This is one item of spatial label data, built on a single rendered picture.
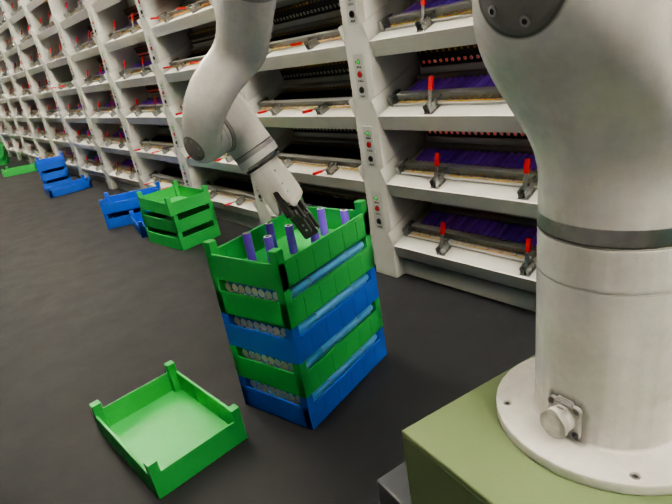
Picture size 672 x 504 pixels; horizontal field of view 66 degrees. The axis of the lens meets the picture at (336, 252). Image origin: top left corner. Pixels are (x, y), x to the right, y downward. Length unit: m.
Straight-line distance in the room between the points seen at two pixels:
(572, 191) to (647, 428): 0.20
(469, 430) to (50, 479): 0.96
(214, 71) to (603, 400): 0.72
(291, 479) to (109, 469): 0.39
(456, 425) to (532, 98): 0.30
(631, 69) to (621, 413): 0.26
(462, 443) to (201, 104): 0.66
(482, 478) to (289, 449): 0.67
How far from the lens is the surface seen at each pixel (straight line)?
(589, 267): 0.42
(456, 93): 1.43
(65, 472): 1.29
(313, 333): 1.05
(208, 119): 0.91
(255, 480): 1.07
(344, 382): 1.18
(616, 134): 0.38
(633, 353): 0.45
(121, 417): 1.35
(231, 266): 1.03
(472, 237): 1.51
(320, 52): 1.69
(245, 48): 0.90
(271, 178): 0.99
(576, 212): 0.41
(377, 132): 1.55
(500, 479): 0.48
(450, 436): 0.51
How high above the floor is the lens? 0.72
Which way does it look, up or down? 22 degrees down
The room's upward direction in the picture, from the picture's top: 9 degrees counter-clockwise
